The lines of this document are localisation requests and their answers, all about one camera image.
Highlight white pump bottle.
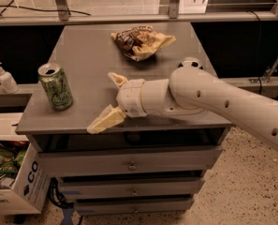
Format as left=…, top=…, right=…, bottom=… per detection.
left=0, top=62, right=19, bottom=94

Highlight green snack bags in box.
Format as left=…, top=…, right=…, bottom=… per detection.
left=0, top=143, right=28, bottom=180

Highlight blue Pepsi can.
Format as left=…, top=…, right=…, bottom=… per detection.
left=178, top=57, right=203, bottom=69

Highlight brown chip bag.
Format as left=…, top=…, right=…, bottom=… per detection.
left=111, top=25, right=176, bottom=62

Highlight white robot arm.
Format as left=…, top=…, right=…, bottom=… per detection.
left=87, top=67, right=278, bottom=152

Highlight grey drawer cabinet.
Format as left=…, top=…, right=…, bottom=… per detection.
left=16, top=22, right=232, bottom=215

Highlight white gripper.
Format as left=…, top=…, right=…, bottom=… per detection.
left=87, top=72, right=147, bottom=134

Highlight black cable on shelf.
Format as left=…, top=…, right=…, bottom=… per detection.
left=0, top=5, right=92, bottom=17

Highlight white cardboard box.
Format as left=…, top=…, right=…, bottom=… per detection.
left=0, top=145, right=51, bottom=216

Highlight black cables under cabinet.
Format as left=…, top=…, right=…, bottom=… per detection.
left=48, top=177, right=75, bottom=210

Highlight green soda can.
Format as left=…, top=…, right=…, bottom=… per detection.
left=37, top=63, right=73, bottom=111

